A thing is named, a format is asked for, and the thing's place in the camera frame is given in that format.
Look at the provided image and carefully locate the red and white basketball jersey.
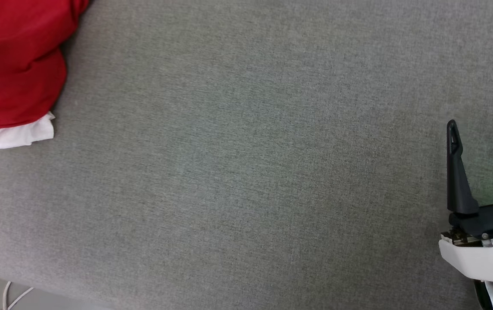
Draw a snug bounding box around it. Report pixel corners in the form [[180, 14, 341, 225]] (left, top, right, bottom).
[[0, 0, 91, 151]]

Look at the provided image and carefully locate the thin white cable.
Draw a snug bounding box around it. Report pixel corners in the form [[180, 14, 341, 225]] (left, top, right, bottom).
[[2, 281, 34, 310]]

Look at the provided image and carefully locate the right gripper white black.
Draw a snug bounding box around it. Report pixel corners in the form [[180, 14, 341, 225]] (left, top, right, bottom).
[[439, 108, 493, 285]]

